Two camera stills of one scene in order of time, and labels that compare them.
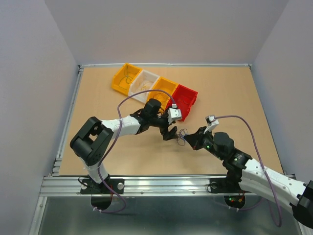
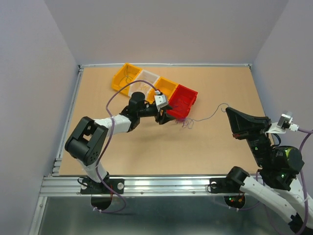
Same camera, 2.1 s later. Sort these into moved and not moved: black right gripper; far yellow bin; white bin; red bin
Moved: black right gripper
Not moved: far yellow bin; white bin; red bin
